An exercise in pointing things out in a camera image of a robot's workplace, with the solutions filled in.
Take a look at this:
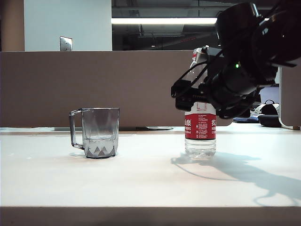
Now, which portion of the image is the clear water bottle red label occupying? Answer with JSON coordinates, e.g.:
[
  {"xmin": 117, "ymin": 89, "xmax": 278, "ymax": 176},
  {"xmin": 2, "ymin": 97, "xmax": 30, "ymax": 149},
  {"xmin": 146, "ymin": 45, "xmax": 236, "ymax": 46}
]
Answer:
[{"xmin": 184, "ymin": 48, "xmax": 217, "ymax": 159}]

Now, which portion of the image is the transparent grey plastic mug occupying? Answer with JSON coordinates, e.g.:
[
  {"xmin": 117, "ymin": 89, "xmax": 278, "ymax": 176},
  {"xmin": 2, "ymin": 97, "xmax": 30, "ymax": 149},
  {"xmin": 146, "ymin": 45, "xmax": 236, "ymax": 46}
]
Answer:
[{"xmin": 69, "ymin": 107, "xmax": 120, "ymax": 159}]

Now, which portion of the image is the black round bag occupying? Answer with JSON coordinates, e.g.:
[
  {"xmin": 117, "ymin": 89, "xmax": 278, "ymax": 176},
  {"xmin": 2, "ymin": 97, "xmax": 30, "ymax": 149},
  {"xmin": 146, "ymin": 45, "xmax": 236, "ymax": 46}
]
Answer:
[{"xmin": 258, "ymin": 99, "xmax": 282, "ymax": 128}]

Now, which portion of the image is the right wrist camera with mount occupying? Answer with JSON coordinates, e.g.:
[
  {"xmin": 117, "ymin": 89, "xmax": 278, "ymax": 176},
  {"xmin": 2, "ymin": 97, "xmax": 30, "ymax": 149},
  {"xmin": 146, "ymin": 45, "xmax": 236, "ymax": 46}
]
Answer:
[{"xmin": 194, "ymin": 45, "xmax": 224, "ymax": 65}]

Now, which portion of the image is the silver monitor stand base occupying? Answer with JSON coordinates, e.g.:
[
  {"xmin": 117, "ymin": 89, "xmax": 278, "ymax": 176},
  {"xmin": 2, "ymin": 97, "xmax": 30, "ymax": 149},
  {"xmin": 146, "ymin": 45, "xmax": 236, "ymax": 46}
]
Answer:
[{"xmin": 136, "ymin": 126, "xmax": 174, "ymax": 131}]

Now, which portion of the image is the metal wall switch plate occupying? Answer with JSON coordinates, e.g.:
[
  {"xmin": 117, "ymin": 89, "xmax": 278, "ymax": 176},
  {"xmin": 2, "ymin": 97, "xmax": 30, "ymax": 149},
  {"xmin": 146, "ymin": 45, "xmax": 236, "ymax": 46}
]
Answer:
[{"xmin": 59, "ymin": 36, "xmax": 73, "ymax": 52}]

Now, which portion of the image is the thin black camera cable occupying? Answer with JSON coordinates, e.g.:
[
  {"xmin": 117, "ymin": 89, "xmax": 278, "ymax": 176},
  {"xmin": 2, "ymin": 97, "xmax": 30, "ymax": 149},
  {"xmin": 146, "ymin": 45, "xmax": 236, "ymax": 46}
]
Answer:
[{"xmin": 171, "ymin": 52, "xmax": 223, "ymax": 97}]

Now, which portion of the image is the narrow brown desk partition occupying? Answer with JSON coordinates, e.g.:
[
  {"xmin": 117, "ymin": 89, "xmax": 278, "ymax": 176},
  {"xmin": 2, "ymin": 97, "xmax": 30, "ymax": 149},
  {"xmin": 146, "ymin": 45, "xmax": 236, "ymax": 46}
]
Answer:
[{"xmin": 279, "ymin": 65, "xmax": 301, "ymax": 130}]

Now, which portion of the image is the wide brown desk partition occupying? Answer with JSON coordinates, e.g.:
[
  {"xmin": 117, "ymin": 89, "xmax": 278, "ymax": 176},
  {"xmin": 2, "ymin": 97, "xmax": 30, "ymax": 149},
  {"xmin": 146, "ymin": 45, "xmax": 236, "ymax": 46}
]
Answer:
[{"xmin": 0, "ymin": 50, "xmax": 235, "ymax": 128}]

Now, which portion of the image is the black monitor with lit screen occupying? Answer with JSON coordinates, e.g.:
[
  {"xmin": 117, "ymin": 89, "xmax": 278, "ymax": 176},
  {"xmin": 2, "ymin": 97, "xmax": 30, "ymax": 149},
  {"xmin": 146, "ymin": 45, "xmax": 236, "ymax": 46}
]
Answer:
[{"xmin": 258, "ymin": 86, "xmax": 280, "ymax": 106}]

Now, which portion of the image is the long ceiling light strip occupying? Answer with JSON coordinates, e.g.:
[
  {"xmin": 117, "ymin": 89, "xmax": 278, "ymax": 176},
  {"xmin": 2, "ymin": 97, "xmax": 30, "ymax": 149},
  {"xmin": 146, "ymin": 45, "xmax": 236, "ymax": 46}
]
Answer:
[{"xmin": 111, "ymin": 17, "xmax": 218, "ymax": 25}]

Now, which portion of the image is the blue cloth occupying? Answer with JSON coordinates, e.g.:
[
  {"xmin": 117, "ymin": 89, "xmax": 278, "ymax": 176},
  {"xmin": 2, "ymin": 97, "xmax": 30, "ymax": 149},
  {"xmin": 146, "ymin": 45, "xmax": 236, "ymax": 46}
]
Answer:
[{"xmin": 232, "ymin": 116, "xmax": 259, "ymax": 123}]

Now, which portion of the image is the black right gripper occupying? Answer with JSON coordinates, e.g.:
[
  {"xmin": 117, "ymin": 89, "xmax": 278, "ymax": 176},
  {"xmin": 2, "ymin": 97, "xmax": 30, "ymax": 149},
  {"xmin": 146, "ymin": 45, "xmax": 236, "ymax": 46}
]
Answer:
[{"xmin": 175, "ymin": 60, "xmax": 225, "ymax": 111}]

